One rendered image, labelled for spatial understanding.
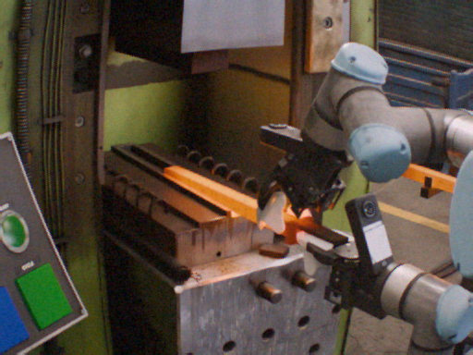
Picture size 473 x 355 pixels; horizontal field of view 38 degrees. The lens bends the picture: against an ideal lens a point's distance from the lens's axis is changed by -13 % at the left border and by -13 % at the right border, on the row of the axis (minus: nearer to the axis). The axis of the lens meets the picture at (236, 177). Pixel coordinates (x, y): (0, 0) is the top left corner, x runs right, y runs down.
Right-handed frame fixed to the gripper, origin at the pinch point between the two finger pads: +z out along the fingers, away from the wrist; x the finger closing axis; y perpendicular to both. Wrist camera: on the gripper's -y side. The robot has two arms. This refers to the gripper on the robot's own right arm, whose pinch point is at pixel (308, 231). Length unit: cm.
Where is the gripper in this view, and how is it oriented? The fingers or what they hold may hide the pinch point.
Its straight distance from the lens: 117.5
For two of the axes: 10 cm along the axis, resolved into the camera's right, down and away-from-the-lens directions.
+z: -5.9, -2.7, 7.6
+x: 8.1, -1.7, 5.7
